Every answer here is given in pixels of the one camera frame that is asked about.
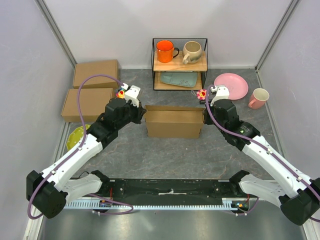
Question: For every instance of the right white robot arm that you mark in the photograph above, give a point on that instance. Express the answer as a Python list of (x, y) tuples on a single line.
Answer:
[(295, 193)]

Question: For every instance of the black wire wooden shelf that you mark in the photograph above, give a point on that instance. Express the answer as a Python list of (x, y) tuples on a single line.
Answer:
[(176, 66)]

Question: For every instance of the green dotted plate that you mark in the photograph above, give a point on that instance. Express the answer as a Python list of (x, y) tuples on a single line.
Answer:
[(75, 138)]

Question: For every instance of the cardboard box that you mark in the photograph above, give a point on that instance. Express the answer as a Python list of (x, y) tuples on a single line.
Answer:
[(174, 121), (103, 67), (92, 103)]

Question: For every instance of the orange enamel mug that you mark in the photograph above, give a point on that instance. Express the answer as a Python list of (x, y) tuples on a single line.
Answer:
[(166, 51)]

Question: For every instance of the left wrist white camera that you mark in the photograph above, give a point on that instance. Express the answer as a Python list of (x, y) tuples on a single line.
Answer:
[(131, 93)]

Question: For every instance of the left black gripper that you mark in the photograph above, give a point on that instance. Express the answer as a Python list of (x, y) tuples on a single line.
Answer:
[(140, 111)]

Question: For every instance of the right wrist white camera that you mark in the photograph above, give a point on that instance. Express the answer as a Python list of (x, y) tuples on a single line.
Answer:
[(221, 92)]

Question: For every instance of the pink flower plush keychain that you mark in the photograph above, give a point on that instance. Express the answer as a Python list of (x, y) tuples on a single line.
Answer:
[(200, 94)]

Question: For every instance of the pink mug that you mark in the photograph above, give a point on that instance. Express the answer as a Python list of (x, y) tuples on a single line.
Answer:
[(258, 98)]

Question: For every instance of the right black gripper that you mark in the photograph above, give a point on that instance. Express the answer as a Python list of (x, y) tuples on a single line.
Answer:
[(207, 121)]

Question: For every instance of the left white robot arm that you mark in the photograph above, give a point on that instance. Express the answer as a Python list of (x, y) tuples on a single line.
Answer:
[(50, 190)]

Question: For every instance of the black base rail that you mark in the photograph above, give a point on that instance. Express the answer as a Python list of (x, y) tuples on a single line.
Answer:
[(120, 188)]

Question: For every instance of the grey slotted cable duct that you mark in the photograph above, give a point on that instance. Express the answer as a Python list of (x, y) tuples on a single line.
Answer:
[(88, 203)]

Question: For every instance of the wrist white camera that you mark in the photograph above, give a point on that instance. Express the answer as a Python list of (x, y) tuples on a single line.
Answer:
[(221, 92), (131, 93)]

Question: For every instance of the pink round plate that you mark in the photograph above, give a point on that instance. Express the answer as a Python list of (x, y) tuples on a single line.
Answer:
[(237, 85)]

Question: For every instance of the beige ceramic mug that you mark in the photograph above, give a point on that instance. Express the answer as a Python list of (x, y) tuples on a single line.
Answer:
[(192, 52)]

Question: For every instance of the teal rectangular dish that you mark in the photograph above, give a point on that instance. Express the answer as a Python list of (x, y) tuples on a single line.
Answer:
[(182, 79)]

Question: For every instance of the rainbow flower plush keychain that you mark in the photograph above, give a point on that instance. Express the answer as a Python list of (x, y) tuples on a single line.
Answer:
[(120, 93)]

